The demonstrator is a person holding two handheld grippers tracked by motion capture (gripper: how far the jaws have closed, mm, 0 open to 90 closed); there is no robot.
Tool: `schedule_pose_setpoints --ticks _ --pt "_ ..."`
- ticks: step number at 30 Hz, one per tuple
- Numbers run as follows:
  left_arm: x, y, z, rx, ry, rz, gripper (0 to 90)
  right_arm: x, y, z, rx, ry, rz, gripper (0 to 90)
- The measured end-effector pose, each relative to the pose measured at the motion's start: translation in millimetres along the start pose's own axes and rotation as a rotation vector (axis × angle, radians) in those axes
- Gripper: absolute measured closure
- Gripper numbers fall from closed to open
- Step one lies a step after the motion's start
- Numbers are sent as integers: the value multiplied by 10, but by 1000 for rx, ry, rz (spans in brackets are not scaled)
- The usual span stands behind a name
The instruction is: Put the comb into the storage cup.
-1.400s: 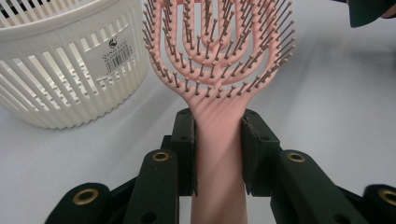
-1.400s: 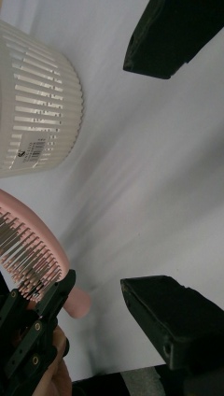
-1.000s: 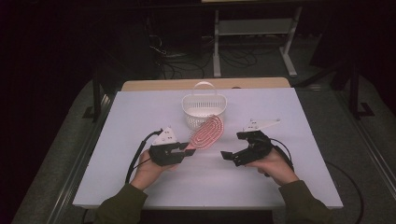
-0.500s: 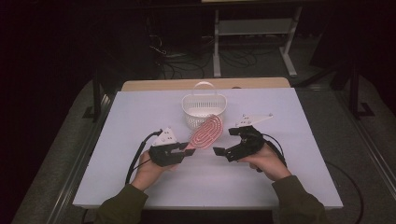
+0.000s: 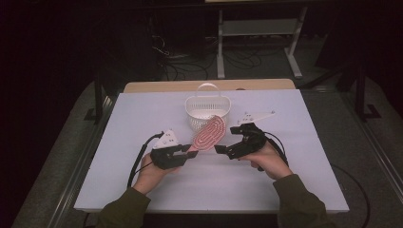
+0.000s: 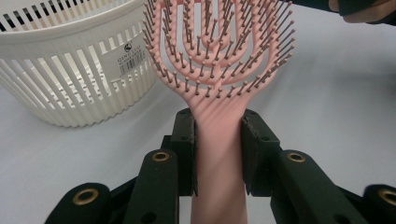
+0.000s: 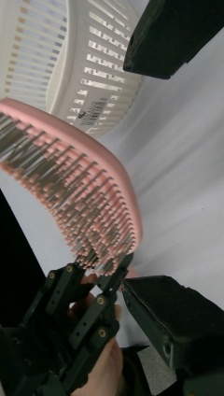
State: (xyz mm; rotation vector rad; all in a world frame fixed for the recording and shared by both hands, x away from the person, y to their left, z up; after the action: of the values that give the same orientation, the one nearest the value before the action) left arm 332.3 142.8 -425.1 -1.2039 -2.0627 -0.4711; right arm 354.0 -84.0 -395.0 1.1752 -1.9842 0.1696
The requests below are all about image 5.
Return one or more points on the pale board on table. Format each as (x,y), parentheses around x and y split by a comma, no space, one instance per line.
(221,186)

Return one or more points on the white metal stand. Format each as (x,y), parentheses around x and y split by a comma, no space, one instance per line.
(258,28)

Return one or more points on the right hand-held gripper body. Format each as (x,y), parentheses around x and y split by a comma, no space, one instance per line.
(248,142)

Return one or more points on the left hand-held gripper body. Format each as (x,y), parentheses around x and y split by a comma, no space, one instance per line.
(166,156)

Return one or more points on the black stand leg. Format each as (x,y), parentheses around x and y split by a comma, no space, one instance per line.
(361,95)
(98,98)

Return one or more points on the metal floor rail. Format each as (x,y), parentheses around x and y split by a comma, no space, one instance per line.
(377,152)
(79,167)

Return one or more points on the pink hairbrush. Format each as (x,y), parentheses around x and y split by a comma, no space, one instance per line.
(209,134)

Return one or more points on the white perforated plastic basket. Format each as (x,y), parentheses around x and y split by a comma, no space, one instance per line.
(204,107)

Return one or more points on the person's right hand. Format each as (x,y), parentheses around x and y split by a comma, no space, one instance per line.
(271,163)

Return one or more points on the wooden table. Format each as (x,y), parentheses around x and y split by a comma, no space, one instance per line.
(177,85)

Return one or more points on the person's left hand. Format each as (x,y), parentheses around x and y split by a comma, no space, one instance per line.
(152,175)

